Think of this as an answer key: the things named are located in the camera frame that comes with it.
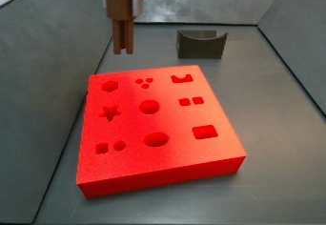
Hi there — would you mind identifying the brown three prong peg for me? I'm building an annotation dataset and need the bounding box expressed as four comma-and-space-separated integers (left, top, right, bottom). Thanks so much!
106, 0, 134, 54

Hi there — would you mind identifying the red foam shape board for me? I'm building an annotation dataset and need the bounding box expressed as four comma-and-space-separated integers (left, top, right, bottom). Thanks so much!
76, 66, 246, 198

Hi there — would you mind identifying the dark grey curved block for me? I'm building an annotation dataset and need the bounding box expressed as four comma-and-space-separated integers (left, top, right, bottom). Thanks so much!
176, 30, 229, 59

